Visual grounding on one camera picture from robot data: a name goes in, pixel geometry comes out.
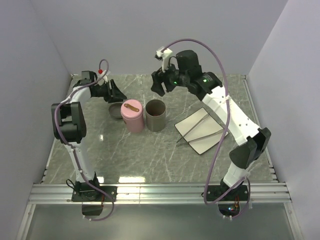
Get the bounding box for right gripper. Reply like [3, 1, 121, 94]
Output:
[149, 59, 189, 98]

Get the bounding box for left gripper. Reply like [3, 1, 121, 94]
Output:
[93, 79, 128, 104]

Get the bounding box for grey lid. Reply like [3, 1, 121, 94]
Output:
[108, 102, 123, 120]

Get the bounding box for pink lid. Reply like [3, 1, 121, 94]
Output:
[120, 99, 143, 120]

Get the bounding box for pink cylinder container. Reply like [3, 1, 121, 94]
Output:
[122, 113, 145, 133]

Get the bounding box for metal tongs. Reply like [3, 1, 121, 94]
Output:
[175, 112, 224, 144]

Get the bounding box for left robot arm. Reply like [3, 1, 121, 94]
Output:
[51, 70, 127, 201]

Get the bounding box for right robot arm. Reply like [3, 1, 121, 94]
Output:
[151, 47, 271, 200]

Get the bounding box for grey cylinder container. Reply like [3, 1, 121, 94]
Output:
[145, 99, 166, 132]

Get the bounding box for white square plate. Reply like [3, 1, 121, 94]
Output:
[174, 107, 224, 155]

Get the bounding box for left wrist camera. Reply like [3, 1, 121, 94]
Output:
[98, 70, 110, 86]

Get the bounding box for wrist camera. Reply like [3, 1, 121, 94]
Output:
[155, 46, 173, 73]
[98, 70, 110, 86]

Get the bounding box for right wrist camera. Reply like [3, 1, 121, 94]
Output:
[155, 46, 173, 73]

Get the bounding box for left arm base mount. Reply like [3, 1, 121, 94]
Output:
[71, 184, 117, 217]

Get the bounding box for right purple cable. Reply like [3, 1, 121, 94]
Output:
[159, 38, 251, 221]

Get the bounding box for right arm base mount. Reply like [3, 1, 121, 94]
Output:
[199, 184, 251, 218]

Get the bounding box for aluminium rail frame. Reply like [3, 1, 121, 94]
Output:
[18, 87, 303, 240]

